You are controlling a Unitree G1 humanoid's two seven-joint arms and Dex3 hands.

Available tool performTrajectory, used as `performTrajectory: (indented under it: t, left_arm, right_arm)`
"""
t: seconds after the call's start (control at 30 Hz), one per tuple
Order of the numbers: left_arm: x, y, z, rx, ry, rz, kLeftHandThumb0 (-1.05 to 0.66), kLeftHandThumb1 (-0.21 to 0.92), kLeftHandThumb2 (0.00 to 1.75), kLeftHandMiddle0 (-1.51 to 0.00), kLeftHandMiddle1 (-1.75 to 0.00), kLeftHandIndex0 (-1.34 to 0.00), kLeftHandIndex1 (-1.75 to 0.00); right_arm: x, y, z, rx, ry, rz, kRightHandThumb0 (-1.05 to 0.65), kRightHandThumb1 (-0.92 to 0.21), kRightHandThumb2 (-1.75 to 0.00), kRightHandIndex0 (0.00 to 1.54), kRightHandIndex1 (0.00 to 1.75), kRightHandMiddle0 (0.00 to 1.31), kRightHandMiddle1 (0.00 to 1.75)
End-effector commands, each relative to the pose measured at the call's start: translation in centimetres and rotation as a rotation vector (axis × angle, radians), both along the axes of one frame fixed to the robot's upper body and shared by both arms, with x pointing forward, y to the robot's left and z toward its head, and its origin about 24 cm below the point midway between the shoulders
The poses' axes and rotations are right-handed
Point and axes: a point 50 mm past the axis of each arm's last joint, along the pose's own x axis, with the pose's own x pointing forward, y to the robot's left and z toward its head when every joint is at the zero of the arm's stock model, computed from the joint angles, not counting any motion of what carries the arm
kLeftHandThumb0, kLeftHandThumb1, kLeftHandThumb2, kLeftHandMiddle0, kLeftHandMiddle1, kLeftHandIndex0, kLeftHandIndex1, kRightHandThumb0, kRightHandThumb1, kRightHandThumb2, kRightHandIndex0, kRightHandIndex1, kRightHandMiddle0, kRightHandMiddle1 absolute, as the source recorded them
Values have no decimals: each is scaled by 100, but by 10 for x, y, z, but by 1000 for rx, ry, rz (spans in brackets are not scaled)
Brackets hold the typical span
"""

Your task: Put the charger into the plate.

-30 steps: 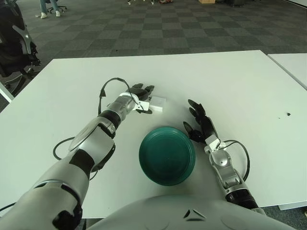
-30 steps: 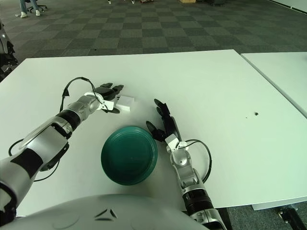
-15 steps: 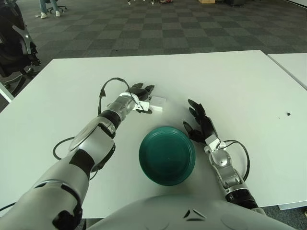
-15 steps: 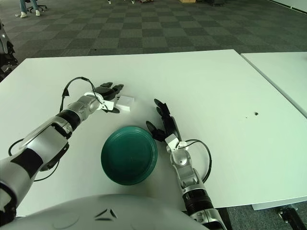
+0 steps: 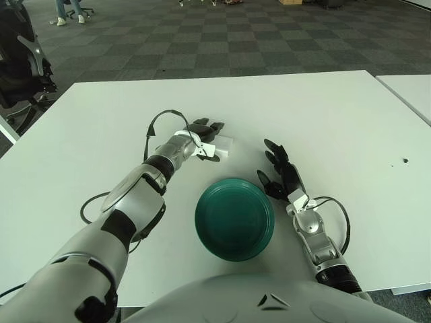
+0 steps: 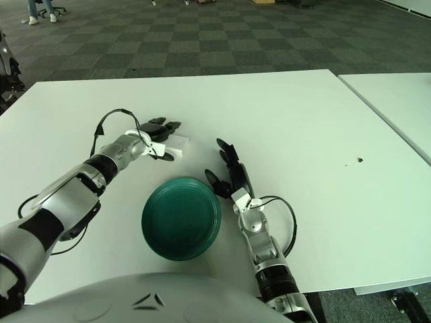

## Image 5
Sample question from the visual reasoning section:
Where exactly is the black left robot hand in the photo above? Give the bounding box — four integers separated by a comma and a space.
184, 117, 225, 163

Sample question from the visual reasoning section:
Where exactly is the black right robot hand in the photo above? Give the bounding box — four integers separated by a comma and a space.
256, 138, 308, 202

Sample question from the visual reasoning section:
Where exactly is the white wall charger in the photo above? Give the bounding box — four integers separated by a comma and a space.
214, 135, 234, 157

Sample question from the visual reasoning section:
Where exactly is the dark green round plate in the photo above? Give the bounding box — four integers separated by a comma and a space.
194, 178, 275, 262

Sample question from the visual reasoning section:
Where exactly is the grey robot torso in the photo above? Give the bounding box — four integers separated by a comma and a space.
123, 273, 418, 323

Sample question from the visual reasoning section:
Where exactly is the white neighbouring table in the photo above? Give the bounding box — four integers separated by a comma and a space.
375, 74, 431, 126

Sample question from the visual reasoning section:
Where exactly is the black swivel chair base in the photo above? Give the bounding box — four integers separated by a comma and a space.
65, 0, 95, 17

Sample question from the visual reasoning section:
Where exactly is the seated person in jeans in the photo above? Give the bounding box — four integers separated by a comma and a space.
55, 0, 86, 26

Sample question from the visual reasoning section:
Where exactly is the black grey office chair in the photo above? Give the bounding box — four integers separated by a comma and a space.
0, 0, 58, 132

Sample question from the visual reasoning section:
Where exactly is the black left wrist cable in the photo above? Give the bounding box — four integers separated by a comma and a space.
144, 109, 205, 163

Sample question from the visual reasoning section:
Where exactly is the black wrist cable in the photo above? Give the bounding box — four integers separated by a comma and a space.
144, 109, 205, 163
308, 196, 351, 254

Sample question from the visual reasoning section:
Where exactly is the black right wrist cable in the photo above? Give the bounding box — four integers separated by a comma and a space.
308, 196, 351, 254

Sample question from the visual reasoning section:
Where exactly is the black left elbow cable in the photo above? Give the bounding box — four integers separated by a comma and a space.
79, 191, 151, 254

